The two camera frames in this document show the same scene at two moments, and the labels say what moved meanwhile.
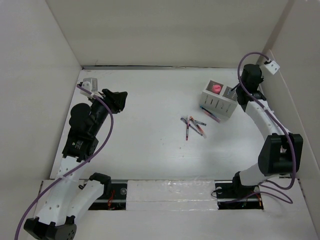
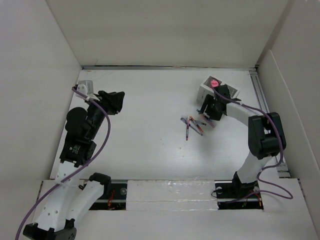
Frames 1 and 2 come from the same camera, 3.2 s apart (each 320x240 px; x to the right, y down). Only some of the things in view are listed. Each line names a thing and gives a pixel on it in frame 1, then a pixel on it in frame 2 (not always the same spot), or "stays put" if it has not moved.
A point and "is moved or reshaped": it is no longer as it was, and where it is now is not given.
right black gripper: (261, 77) -> (208, 100)
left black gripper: (115, 100) stays put
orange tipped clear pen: (200, 122) stays put
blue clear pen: (196, 129) stays put
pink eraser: (216, 88) is moved or reshaped
